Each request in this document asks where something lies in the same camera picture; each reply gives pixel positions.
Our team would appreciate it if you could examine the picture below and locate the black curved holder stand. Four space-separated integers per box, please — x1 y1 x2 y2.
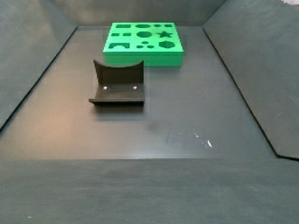
88 60 145 105

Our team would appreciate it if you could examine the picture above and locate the green shape sorter box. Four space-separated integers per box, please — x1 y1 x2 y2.
102 22 182 67

